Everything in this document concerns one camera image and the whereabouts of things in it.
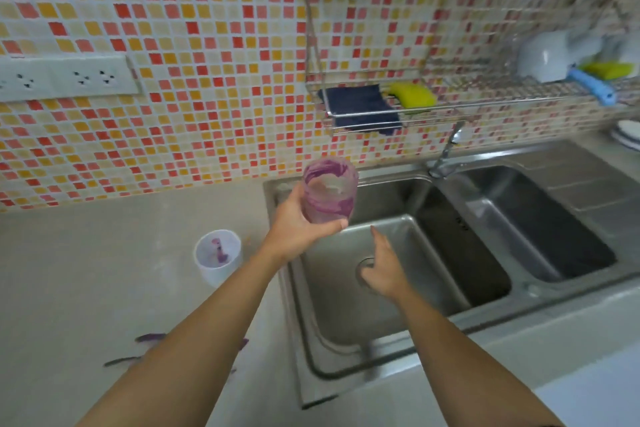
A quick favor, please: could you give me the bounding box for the person's right hand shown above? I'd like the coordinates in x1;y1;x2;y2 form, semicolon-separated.
359;226;412;300

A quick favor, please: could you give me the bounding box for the white upturned bowl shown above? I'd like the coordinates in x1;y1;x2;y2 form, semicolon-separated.
516;30;604;84

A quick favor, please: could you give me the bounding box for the chrome faucet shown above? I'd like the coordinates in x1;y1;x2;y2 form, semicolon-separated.
428;121;466;179

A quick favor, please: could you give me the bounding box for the stack of white plates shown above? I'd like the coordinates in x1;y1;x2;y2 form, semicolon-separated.
609;119;640;151

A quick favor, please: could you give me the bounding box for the blue brush handle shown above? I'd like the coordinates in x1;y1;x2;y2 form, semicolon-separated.
567;67;618;106

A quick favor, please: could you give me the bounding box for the person's left forearm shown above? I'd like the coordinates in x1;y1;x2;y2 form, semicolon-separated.
75;242;297;427

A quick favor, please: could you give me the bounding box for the person's left hand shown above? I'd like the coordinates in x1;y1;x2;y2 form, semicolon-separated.
262;183;350;266

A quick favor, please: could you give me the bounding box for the metal wire wall rack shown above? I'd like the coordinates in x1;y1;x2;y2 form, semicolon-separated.
303;0;640;137

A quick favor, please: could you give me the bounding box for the stainless steel double sink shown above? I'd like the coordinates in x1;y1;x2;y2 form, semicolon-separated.
263;138;640;410

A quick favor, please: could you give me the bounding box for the white wall power outlet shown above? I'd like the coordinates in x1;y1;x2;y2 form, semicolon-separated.
0;53;142;102

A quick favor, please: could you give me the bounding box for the yellow sponge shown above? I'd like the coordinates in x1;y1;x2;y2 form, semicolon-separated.
581;61;635;81
388;82;438;110

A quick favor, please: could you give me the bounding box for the sink drain strainer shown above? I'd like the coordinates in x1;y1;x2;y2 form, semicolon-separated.
354;257;377;288

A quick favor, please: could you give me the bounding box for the white cup with purple residue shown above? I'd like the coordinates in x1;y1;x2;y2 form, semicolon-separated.
193;230;245;289

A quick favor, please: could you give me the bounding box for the dark blue cloth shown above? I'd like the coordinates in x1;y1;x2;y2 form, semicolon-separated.
318;84;404;136

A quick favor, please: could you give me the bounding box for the person's right forearm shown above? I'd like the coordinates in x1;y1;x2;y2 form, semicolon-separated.
386;286;566;427

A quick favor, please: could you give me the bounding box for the clear glass with purple residue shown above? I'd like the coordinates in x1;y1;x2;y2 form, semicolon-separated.
302;157;360;225

